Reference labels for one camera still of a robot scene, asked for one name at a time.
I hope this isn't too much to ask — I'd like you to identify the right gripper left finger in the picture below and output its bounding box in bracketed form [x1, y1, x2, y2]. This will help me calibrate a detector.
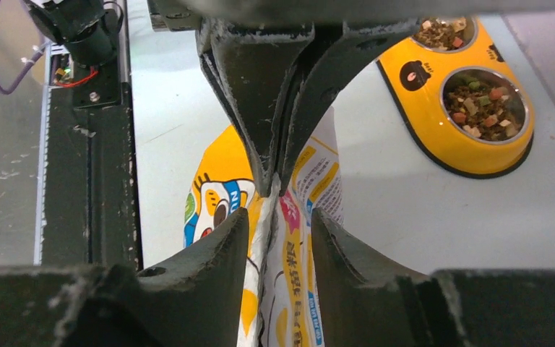
[0, 208, 249, 346]

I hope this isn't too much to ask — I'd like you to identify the kibble in bowl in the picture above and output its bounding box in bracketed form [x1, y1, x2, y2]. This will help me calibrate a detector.
[442, 69, 528, 143]
[411, 17, 476, 52]

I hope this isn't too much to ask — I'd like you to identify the kibble in right bowl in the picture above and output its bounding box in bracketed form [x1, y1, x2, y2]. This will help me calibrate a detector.
[442, 69, 528, 143]

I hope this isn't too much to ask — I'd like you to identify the kibble in left bowl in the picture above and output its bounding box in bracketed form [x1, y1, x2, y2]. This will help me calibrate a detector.
[411, 17, 476, 52]

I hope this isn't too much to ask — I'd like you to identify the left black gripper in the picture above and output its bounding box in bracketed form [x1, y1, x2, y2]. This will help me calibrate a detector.
[148, 0, 555, 197]

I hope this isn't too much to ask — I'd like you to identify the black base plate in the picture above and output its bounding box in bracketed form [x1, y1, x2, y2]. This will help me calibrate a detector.
[41, 59, 143, 270]

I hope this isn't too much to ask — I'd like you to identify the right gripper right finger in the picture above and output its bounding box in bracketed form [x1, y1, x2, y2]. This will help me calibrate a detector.
[311, 209, 555, 346]

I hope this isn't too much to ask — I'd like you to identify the pet food bag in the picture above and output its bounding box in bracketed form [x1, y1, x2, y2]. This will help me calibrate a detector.
[184, 109, 343, 346]

